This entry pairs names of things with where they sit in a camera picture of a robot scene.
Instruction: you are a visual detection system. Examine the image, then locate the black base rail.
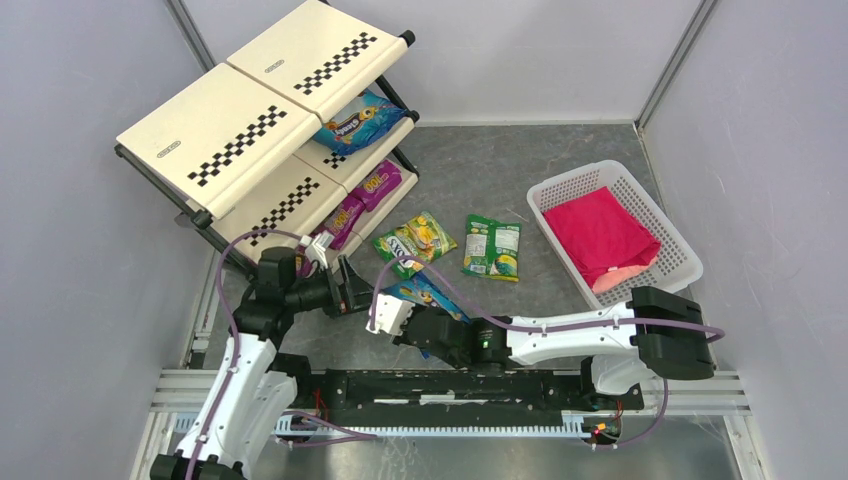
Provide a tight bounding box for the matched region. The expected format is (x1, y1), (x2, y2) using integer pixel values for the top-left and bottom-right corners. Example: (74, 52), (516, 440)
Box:
(292, 370), (645, 427)

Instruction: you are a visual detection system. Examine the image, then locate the green Fox's candy bag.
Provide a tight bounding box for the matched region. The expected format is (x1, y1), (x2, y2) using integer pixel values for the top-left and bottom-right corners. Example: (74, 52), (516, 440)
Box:
(373, 211), (458, 263)

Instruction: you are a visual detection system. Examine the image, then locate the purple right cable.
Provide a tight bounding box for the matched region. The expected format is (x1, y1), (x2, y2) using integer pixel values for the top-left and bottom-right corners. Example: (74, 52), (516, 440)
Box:
(367, 254), (727, 452)

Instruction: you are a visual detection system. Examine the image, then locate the purple grape candy bag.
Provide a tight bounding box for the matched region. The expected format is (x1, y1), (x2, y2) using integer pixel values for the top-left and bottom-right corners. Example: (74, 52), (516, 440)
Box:
(317, 195), (365, 250)
(295, 254), (314, 278)

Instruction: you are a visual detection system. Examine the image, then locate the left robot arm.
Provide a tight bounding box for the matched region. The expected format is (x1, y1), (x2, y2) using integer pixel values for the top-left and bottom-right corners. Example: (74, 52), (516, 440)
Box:
(149, 247), (374, 479)

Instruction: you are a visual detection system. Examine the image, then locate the cream tiered shelf rack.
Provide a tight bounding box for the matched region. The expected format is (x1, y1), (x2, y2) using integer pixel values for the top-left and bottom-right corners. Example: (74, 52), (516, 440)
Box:
(115, 1), (419, 274)

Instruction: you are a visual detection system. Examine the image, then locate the light blue Slendy bag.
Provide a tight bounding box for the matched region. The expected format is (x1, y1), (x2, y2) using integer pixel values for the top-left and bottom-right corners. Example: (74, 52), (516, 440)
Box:
(312, 89), (409, 156)

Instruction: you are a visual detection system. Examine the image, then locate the red cloth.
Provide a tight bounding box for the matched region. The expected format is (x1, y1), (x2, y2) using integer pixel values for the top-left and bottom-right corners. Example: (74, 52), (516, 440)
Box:
(543, 187), (662, 294)

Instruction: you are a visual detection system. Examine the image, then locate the purple cable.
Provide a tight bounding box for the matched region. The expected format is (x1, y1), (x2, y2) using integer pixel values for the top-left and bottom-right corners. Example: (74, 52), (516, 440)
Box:
(367, 254), (727, 452)
(184, 229), (306, 480)

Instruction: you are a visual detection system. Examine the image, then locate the dark blue fruit candy bag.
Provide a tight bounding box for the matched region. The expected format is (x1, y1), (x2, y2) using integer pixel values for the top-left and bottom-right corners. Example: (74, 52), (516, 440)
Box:
(381, 273), (471, 324)

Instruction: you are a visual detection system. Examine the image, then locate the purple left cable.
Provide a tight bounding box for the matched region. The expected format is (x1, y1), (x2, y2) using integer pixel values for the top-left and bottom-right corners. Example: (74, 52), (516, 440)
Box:
(184, 229), (306, 480)

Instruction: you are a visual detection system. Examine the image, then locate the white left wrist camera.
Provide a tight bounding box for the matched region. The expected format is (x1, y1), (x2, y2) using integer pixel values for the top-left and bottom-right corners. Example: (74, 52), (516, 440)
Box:
(299, 230), (335, 269)

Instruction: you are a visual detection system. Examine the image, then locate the purple candy bag on shelf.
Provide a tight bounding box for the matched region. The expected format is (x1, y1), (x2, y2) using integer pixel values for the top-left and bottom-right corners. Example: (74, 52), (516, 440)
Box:
(350, 159), (403, 212)

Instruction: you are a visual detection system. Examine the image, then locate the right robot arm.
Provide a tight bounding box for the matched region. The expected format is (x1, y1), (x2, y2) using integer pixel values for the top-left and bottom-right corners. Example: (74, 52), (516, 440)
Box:
(368, 286), (725, 396)

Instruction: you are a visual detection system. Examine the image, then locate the small green white candy bag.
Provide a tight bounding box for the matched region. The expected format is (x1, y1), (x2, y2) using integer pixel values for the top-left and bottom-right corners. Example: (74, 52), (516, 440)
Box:
(462, 214), (521, 282)

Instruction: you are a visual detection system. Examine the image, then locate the white plastic basket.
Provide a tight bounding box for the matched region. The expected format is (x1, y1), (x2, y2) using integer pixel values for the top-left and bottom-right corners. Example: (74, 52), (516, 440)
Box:
(526, 159), (703, 308)

